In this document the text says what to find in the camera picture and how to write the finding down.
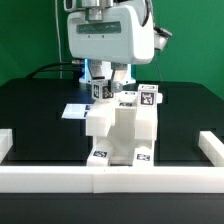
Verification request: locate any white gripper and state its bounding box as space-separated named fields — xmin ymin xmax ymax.
xmin=67 ymin=2 xmax=154 ymax=93

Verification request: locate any white chair back part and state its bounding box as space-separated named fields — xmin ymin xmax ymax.
xmin=86 ymin=91 xmax=163 ymax=140

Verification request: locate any white chair seat part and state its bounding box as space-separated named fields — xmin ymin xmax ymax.
xmin=94 ymin=114 xmax=158 ymax=166

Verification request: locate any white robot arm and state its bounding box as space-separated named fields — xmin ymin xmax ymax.
xmin=64 ymin=0 xmax=154 ymax=84

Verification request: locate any white sheet with fiducial tags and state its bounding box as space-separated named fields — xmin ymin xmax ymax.
xmin=62 ymin=104 xmax=91 ymax=119

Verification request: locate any black cable bundle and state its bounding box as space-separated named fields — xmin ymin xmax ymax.
xmin=24 ymin=59 xmax=88 ymax=80

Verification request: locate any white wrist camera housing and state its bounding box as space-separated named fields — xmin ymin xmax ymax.
xmin=63 ymin=0 xmax=81 ymax=12

